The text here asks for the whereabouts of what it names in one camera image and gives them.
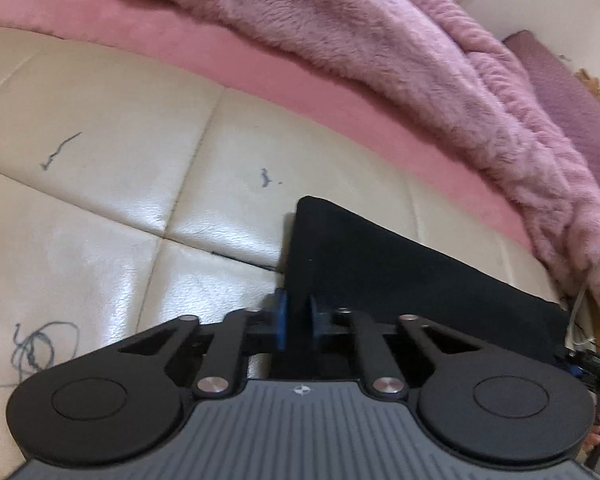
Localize cream leather bed bench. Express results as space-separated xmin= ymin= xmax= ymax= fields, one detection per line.
xmin=0 ymin=28 xmax=557 ymax=479

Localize pink bed sheet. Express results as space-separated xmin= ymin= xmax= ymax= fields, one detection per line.
xmin=0 ymin=0 xmax=531 ymax=248

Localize fluffy mauve blanket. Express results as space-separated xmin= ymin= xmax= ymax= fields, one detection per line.
xmin=0 ymin=0 xmax=600 ymax=326

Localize small orange plush toy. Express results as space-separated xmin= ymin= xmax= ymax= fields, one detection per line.
xmin=574 ymin=68 xmax=600 ymax=103

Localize right hand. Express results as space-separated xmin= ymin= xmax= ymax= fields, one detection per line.
xmin=582 ymin=414 xmax=600 ymax=453

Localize black pants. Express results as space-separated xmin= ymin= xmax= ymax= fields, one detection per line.
xmin=284 ymin=196 xmax=568 ymax=370

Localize purple pillow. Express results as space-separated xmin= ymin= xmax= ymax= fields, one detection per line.
xmin=504 ymin=30 xmax=600 ymax=186

